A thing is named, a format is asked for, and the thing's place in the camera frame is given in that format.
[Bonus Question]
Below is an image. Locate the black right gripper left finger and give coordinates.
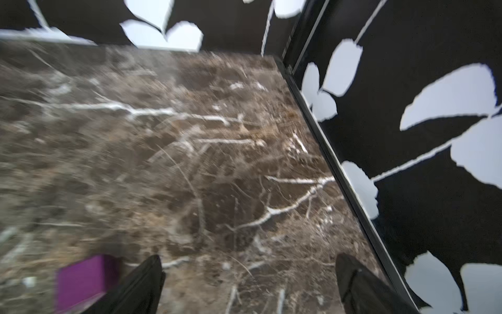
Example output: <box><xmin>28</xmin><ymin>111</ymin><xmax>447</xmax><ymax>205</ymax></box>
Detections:
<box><xmin>82</xmin><ymin>255</ymin><xmax>166</xmax><ymax>314</ymax></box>

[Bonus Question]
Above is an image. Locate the small purple block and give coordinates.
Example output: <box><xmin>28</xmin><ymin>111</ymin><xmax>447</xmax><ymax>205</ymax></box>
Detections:
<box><xmin>56</xmin><ymin>255</ymin><xmax>120</xmax><ymax>313</ymax></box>

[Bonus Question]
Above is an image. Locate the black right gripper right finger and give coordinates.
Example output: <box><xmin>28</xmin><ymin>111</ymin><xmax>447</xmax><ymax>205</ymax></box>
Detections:
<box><xmin>335</xmin><ymin>253</ymin><xmax>412</xmax><ymax>314</ymax></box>

